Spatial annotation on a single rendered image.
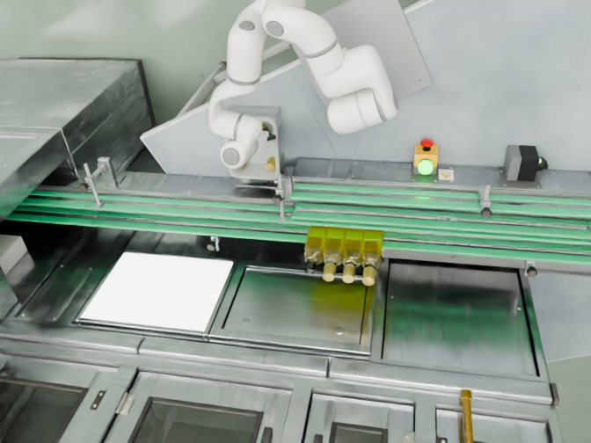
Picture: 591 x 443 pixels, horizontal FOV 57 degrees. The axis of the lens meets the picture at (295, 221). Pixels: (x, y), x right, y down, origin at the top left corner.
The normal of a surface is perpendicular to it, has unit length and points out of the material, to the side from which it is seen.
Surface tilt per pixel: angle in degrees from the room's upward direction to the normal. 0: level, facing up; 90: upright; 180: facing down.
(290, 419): 90
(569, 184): 90
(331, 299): 90
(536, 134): 0
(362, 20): 3
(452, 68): 0
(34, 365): 90
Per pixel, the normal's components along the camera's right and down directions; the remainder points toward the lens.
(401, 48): -0.14, 0.58
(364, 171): -0.06, -0.80
